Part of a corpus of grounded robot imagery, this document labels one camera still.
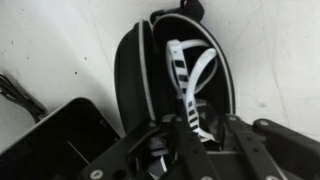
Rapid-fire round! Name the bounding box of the black cable bundle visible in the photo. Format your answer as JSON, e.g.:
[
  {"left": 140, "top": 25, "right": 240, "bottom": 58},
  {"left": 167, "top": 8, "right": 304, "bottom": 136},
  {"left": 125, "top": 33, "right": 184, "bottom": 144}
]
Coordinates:
[{"left": 0, "top": 73, "right": 48, "bottom": 124}]

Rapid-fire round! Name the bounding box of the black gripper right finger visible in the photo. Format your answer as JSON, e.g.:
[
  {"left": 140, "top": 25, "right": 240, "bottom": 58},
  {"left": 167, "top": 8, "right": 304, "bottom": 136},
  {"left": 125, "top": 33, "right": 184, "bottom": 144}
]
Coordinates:
[{"left": 225, "top": 114, "right": 320, "bottom": 180}]

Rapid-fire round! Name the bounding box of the white striped cable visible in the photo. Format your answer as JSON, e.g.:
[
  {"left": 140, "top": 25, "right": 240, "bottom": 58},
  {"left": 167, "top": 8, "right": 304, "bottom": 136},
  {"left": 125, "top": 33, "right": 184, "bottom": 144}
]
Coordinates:
[{"left": 165, "top": 39, "right": 219, "bottom": 143}]

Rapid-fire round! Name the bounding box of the black zip sunglasses case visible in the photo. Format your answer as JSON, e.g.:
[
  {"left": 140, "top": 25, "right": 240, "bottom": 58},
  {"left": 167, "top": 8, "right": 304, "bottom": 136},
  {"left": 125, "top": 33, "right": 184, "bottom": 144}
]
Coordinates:
[{"left": 113, "top": 0, "right": 236, "bottom": 151}]

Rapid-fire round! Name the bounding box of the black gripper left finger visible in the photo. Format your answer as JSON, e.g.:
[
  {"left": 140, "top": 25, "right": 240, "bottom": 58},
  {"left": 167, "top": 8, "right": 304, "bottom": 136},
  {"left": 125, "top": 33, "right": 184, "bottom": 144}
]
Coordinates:
[{"left": 79, "top": 115, "right": 223, "bottom": 180}]

